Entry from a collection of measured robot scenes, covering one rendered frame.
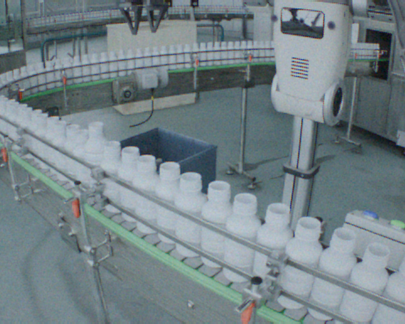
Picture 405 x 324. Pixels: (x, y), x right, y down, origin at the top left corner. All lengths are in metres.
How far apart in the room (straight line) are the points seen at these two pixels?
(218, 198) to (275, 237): 0.12
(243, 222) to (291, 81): 0.64
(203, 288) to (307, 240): 0.24
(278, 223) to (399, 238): 0.24
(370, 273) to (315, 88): 0.70
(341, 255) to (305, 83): 0.68
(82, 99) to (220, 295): 1.82
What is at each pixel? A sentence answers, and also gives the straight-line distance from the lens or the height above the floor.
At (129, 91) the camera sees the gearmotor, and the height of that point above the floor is 0.93.
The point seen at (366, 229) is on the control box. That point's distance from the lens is 0.70.
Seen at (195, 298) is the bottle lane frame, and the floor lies 0.93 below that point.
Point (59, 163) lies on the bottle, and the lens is 1.06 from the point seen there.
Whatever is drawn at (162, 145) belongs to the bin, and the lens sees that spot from 1.60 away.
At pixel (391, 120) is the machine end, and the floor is 0.35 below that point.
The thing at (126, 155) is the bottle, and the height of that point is 1.16.
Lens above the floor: 1.47
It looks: 25 degrees down
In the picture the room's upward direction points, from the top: 1 degrees clockwise
